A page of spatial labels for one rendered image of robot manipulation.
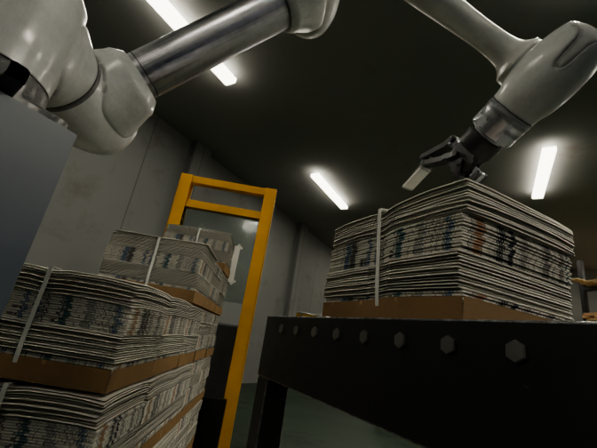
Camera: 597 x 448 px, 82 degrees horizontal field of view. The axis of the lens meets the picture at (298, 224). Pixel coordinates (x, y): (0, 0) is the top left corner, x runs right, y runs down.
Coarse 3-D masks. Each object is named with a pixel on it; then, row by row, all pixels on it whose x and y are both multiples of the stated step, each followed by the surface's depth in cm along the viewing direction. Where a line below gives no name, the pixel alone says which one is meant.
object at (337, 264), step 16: (352, 224) 79; (368, 224) 73; (336, 240) 82; (352, 240) 77; (368, 240) 71; (336, 256) 81; (352, 256) 75; (368, 256) 69; (336, 272) 78; (352, 272) 72; (336, 288) 76; (352, 288) 70
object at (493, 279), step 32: (448, 192) 55; (480, 192) 53; (416, 224) 59; (448, 224) 53; (480, 224) 52; (512, 224) 55; (544, 224) 59; (416, 256) 57; (448, 256) 51; (480, 256) 51; (512, 256) 54; (544, 256) 59; (416, 288) 55; (448, 288) 49; (480, 288) 50; (512, 288) 53; (544, 288) 57
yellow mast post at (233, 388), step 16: (272, 192) 267; (272, 208) 263; (256, 240) 254; (256, 256) 250; (256, 272) 246; (256, 288) 243; (240, 320) 235; (240, 336) 232; (240, 352) 229; (240, 368) 226; (240, 384) 223; (224, 416) 216; (224, 432) 213
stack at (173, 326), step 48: (48, 288) 72; (96, 288) 73; (144, 288) 77; (0, 336) 68; (48, 336) 69; (96, 336) 70; (144, 336) 83; (192, 336) 141; (0, 384) 66; (144, 384) 89; (192, 384) 160; (0, 432) 64; (48, 432) 64; (96, 432) 65; (144, 432) 98
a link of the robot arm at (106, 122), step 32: (256, 0) 78; (288, 0) 79; (320, 0) 81; (192, 32) 74; (224, 32) 76; (256, 32) 79; (288, 32) 87; (320, 32) 91; (128, 64) 69; (160, 64) 72; (192, 64) 75; (96, 96) 64; (128, 96) 69; (96, 128) 68; (128, 128) 74
